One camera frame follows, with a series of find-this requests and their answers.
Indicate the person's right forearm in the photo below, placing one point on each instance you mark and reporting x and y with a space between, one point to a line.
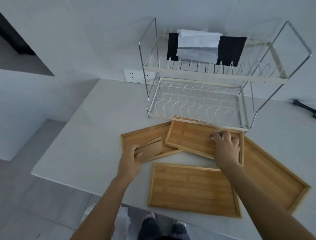
261 200

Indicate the grey shoe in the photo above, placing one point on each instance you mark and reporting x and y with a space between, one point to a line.
179 223
148 215

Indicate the person's right thumb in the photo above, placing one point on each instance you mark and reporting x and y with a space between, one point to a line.
215 136

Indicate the small brown wooden board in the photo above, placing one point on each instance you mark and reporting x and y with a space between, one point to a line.
151 150
152 141

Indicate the person's left thumb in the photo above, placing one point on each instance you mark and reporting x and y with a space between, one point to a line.
138 157

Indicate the bamboo tray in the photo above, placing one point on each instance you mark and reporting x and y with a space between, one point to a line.
130 141
190 138
269 173
190 189

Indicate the two-tier metal dish rack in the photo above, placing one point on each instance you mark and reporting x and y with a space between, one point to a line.
197 72

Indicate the person's right hand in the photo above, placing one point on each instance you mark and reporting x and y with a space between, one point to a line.
226 153

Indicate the white cloth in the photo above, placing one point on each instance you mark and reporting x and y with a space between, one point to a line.
197 38

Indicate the person's left forearm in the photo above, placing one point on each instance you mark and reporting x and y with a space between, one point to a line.
106 207

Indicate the dark trousers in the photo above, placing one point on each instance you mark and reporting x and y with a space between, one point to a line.
148 231

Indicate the black cloth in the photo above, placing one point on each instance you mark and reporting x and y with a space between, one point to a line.
232 50

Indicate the person's left hand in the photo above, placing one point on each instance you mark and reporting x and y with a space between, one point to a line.
127 163

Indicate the white wall socket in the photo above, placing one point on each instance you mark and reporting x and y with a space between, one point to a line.
133 75

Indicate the grey cloth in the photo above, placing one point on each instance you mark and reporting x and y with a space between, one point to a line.
197 54

